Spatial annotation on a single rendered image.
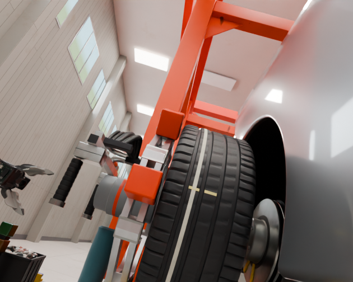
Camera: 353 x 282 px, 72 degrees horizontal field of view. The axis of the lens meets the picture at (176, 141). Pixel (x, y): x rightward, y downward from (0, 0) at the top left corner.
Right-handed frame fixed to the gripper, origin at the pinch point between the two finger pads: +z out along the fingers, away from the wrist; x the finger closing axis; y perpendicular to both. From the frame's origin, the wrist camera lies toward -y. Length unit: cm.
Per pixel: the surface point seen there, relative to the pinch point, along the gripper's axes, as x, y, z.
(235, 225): 18, 23, 54
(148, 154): 25.0, 15.8, 25.9
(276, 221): 29, 1, 72
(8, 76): 85, -243, -262
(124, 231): 4.5, 17.3, 31.2
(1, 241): -18.2, -4.6, -3.3
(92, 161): 16.3, 8.0, 10.7
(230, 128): 188, -264, 65
